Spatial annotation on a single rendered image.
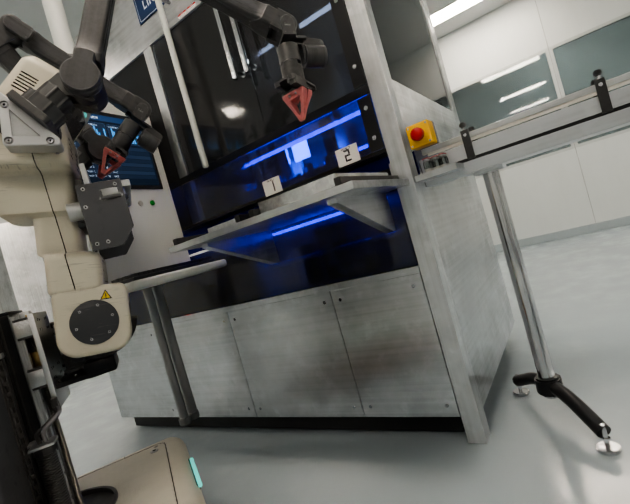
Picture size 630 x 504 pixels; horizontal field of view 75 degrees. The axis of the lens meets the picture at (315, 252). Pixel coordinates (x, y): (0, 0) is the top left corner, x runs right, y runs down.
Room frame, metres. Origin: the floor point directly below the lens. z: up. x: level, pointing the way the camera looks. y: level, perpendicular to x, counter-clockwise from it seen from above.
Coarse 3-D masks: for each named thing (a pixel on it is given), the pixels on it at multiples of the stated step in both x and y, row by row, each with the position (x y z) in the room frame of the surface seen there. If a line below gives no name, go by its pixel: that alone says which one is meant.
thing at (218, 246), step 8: (264, 232) 1.58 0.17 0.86; (224, 240) 1.39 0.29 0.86; (232, 240) 1.43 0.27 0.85; (240, 240) 1.46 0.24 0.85; (248, 240) 1.49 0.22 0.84; (256, 240) 1.53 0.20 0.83; (264, 240) 1.57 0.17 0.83; (272, 240) 1.61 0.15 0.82; (208, 248) 1.35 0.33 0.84; (216, 248) 1.36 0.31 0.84; (224, 248) 1.39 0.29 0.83; (232, 248) 1.42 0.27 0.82; (240, 248) 1.45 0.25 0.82; (248, 248) 1.48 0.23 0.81; (256, 248) 1.52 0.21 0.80; (264, 248) 1.56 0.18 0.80; (272, 248) 1.59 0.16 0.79; (240, 256) 1.47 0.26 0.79; (248, 256) 1.48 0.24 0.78; (256, 256) 1.51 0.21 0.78; (264, 256) 1.54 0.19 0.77; (272, 256) 1.58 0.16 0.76
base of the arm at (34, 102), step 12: (48, 84) 0.86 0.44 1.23; (12, 96) 0.81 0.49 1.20; (24, 96) 0.84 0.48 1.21; (36, 96) 0.84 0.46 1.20; (48, 96) 0.86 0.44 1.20; (60, 96) 0.87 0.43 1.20; (24, 108) 0.82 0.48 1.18; (36, 108) 0.82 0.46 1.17; (48, 108) 0.85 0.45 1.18; (60, 108) 0.88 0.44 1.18; (72, 108) 0.90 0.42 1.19; (48, 120) 0.83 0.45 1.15; (60, 120) 0.88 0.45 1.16
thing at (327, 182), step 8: (328, 176) 1.02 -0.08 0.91; (336, 176) 1.01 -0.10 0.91; (312, 184) 1.05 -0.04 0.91; (320, 184) 1.03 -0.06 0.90; (328, 184) 1.02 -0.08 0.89; (288, 192) 1.09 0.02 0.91; (296, 192) 1.08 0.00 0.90; (304, 192) 1.06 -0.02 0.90; (312, 192) 1.05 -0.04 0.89; (264, 200) 1.14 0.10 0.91; (272, 200) 1.12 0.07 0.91; (280, 200) 1.11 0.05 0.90; (288, 200) 1.10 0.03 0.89; (296, 200) 1.08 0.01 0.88; (264, 208) 1.14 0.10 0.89; (272, 208) 1.13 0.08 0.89
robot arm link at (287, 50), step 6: (282, 42) 1.06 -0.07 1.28; (288, 42) 1.06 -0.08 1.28; (294, 42) 1.07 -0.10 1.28; (282, 48) 1.06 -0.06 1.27; (288, 48) 1.05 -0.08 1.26; (294, 48) 1.06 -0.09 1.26; (300, 48) 1.09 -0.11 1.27; (282, 54) 1.06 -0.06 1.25; (288, 54) 1.05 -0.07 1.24; (294, 54) 1.06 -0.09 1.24; (300, 54) 1.10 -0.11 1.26; (282, 60) 1.06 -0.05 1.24; (300, 60) 1.07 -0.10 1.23
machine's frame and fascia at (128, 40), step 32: (128, 0) 1.84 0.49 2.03; (192, 0) 1.65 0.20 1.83; (128, 32) 1.87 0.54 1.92; (160, 32) 1.77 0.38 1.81; (128, 64) 1.91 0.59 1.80; (160, 96) 1.83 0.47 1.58; (352, 96) 1.35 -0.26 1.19; (416, 96) 1.54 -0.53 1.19; (448, 96) 2.06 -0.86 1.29; (288, 128) 1.50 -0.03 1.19; (448, 128) 1.87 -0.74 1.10; (224, 160) 1.69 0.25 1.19
